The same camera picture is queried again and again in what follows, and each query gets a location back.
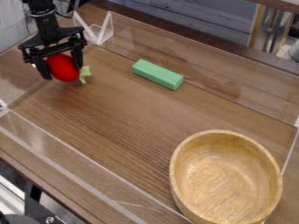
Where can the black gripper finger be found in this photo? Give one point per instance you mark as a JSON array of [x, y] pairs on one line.
[[77, 52], [42, 67]]

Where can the green rectangular block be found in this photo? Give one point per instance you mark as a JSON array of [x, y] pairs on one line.
[[158, 74]]

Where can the red plush fruit green leaf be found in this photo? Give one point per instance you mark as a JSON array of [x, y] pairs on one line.
[[64, 69]]

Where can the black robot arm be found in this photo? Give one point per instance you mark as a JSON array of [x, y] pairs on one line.
[[42, 7]]

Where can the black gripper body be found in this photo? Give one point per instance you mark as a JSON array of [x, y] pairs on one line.
[[53, 38]]

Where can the wooden bowl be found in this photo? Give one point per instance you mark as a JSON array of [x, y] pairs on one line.
[[225, 177]]

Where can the wooden chair in background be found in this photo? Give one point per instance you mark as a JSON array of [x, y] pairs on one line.
[[274, 18]]

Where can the clear acrylic tray wall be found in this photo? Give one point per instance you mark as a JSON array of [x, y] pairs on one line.
[[96, 143]]

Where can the clear acrylic corner bracket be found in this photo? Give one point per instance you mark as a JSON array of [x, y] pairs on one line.
[[97, 33]]

